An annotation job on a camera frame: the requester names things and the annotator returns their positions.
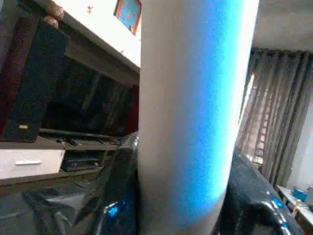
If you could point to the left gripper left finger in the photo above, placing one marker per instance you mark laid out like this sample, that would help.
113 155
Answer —
110 196

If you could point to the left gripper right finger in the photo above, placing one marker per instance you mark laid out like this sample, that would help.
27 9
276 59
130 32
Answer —
254 200

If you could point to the white plastic table leg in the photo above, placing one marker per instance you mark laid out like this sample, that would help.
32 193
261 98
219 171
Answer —
190 98

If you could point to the black media player box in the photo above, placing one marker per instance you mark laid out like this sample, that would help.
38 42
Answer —
83 161

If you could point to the white drawer unit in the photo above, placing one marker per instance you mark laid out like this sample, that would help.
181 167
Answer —
29 164

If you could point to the grey window curtain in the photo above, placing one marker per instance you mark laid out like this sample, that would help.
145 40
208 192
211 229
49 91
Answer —
279 112

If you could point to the black flat screen television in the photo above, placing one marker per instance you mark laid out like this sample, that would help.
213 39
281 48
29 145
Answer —
88 103

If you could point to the dark tall loudspeaker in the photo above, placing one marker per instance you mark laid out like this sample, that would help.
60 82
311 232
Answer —
32 83

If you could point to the framed wall picture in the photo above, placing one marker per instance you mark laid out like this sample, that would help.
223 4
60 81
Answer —
128 13

